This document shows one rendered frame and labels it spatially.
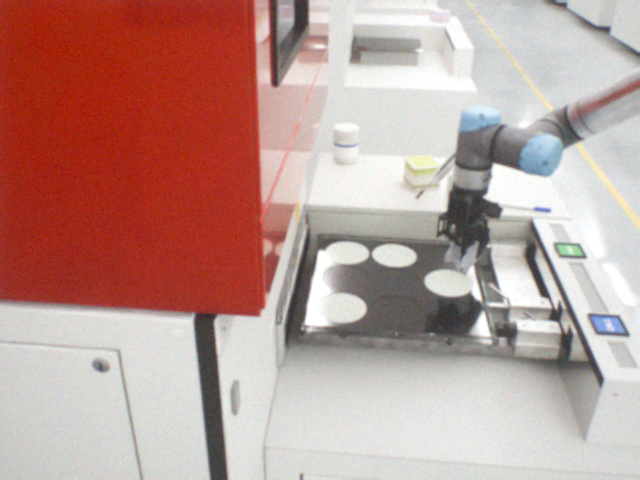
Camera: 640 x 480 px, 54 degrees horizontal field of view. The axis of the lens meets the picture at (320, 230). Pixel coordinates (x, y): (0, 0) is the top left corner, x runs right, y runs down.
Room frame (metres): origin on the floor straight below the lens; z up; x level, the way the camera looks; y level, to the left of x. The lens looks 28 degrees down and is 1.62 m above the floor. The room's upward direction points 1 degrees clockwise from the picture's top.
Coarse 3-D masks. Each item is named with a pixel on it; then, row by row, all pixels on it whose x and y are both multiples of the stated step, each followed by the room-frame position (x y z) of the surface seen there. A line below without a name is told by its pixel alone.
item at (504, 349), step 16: (304, 336) 1.00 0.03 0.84; (320, 336) 0.99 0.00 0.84; (336, 336) 0.99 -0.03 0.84; (352, 336) 0.99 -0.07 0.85; (432, 352) 0.97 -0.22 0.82; (448, 352) 0.97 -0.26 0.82; (464, 352) 0.97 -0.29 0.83; (480, 352) 0.97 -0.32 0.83; (496, 352) 0.96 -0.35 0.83; (512, 352) 0.96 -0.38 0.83
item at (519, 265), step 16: (496, 256) 1.25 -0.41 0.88; (512, 256) 1.25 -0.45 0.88; (496, 272) 1.18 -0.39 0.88; (512, 272) 1.18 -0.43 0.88; (528, 272) 1.18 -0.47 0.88; (496, 288) 1.15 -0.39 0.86; (512, 288) 1.12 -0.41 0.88; (528, 288) 1.12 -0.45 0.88; (512, 320) 1.00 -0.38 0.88; (528, 320) 1.00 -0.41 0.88; (544, 320) 1.00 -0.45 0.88; (528, 352) 0.92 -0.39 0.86; (544, 352) 0.92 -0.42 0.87
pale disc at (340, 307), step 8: (328, 296) 1.05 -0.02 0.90; (336, 296) 1.05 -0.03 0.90; (344, 296) 1.05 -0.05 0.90; (352, 296) 1.05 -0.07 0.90; (320, 304) 1.02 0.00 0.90; (328, 304) 1.02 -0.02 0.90; (336, 304) 1.02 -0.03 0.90; (344, 304) 1.02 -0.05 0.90; (352, 304) 1.02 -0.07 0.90; (360, 304) 1.02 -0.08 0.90; (320, 312) 0.99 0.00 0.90; (328, 312) 0.99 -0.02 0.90; (336, 312) 0.99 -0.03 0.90; (344, 312) 0.99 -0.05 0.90; (352, 312) 0.99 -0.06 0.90; (360, 312) 1.00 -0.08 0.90; (328, 320) 0.97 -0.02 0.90; (336, 320) 0.97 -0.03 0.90; (344, 320) 0.97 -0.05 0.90; (352, 320) 0.97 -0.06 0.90
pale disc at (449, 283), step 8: (432, 272) 1.14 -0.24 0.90; (440, 272) 1.14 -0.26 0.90; (448, 272) 1.14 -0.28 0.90; (456, 272) 1.14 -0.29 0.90; (432, 280) 1.11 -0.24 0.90; (440, 280) 1.11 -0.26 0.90; (448, 280) 1.11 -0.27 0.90; (456, 280) 1.11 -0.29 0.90; (464, 280) 1.11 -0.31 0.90; (432, 288) 1.08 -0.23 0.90; (440, 288) 1.08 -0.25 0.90; (448, 288) 1.08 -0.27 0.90; (456, 288) 1.08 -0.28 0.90; (464, 288) 1.08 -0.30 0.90
